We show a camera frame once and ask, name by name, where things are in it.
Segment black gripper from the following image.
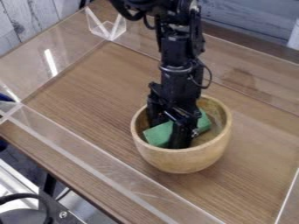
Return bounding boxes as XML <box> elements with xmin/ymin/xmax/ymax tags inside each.
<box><xmin>146</xmin><ymin>65</ymin><xmax>203</xmax><ymax>149</ymax></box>

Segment green rectangular block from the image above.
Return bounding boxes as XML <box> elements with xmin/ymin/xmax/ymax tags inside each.
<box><xmin>143</xmin><ymin>109</ymin><xmax>211</xmax><ymax>148</ymax></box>

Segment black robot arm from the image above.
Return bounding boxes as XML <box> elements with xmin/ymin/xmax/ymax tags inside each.
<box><xmin>110</xmin><ymin>0</ymin><xmax>209</xmax><ymax>149</ymax></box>

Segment brown wooden bowl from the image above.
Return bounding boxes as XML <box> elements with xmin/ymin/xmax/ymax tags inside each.
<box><xmin>131</xmin><ymin>95</ymin><xmax>233</xmax><ymax>174</ymax></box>

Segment black table leg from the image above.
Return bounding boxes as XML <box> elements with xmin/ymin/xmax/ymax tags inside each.
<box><xmin>43</xmin><ymin>174</ymin><xmax>58</xmax><ymax>196</ymax></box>

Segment clear acrylic tray walls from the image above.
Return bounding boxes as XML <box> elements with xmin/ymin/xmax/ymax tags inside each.
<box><xmin>0</xmin><ymin>6</ymin><xmax>299</xmax><ymax>224</ymax></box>

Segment grey metal bracket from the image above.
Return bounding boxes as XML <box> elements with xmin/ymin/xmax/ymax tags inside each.
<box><xmin>39</xmin><ymin>199</ymin><xmax>87</xmax><ymax>224</ymax></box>

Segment black cable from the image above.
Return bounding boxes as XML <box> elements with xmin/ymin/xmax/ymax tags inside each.
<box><xmin>0</xmin><ymin>191</ymin><xmax>55</xmax><ymax>224</ymax></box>

